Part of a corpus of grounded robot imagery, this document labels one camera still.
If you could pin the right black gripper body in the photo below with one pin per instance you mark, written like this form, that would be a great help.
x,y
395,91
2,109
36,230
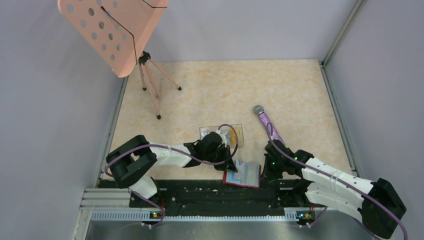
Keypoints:
x,y
280,163

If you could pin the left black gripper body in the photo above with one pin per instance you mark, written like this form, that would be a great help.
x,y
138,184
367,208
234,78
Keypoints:
x,y
219,153

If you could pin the silver credit card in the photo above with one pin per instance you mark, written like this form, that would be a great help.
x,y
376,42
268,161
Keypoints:
x,y
244,170

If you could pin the red leather card holder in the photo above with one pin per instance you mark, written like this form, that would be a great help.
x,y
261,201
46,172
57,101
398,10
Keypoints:
x,y
253,181

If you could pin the clear plastic card tray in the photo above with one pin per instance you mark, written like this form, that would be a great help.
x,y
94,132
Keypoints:
x,y
204,130

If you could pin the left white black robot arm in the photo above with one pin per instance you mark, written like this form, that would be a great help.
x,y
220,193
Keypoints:
x,y
129,163

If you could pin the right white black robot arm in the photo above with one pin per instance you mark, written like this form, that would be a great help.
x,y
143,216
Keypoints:
x,y
348,188

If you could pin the purple glitter microphone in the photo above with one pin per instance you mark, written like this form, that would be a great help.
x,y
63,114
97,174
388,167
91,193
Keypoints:
x,y
266,122

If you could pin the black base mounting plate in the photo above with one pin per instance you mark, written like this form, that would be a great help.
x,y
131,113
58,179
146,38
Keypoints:
x,y
213,198

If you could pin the pink perforated music stand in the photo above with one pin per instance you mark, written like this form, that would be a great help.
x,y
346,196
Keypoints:
x,y
119,31

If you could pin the aluminium frame rail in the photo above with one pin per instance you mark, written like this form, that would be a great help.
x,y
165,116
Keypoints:
x,y
116,204

